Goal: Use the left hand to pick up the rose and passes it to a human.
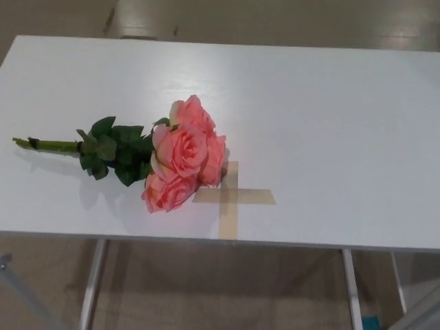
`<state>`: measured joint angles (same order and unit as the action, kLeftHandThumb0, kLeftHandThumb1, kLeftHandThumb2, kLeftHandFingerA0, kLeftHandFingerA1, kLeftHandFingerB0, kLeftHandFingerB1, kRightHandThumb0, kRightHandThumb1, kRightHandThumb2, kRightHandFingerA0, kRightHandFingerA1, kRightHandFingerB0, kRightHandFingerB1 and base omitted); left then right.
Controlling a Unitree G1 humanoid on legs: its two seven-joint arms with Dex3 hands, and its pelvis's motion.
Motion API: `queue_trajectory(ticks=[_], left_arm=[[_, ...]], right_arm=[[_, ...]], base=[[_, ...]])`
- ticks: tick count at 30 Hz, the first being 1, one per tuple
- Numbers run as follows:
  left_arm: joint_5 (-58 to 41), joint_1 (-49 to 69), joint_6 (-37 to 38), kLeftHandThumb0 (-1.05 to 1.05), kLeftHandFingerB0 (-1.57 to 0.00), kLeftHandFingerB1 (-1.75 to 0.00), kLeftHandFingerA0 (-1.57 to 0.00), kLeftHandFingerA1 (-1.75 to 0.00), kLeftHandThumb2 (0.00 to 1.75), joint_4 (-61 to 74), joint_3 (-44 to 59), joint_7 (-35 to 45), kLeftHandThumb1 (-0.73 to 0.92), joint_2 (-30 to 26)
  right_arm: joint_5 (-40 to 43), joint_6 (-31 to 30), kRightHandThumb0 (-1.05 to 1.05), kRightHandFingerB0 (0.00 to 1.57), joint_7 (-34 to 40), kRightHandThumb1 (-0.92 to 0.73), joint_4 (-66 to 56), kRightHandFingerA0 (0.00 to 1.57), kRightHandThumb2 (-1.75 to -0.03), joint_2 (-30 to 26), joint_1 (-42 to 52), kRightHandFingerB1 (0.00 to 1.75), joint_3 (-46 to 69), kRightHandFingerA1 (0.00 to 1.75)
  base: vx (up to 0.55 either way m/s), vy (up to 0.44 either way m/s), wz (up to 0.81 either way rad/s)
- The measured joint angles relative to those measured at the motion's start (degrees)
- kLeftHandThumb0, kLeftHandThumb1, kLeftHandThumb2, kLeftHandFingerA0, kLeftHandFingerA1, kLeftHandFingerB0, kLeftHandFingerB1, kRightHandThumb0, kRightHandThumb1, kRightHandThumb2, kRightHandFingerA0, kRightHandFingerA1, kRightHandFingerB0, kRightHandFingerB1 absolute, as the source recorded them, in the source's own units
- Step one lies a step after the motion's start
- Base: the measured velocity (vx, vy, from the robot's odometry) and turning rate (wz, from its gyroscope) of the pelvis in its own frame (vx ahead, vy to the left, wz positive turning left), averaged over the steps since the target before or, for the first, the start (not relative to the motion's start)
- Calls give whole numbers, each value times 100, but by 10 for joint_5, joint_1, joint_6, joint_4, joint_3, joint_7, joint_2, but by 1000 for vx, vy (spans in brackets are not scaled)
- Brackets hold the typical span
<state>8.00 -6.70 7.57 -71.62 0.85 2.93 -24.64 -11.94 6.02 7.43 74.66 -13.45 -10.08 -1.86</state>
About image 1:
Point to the pink artificial rose bouquet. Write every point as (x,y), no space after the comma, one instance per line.
(182,148)

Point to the beige horizontal tape strip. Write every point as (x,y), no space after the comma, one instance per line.
(254,196)

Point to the beige vertical tape strip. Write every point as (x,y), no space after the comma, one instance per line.
(228,220)

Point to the white wide table leg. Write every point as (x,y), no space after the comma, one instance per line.
(93,285)
(352,292)

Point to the white thin table leg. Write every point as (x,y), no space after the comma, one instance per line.
(398,282)

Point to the teal object on floor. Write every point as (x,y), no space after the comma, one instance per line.
(370,324)

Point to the grey metal frame bar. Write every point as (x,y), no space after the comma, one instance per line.
(419,314)
(24,295)

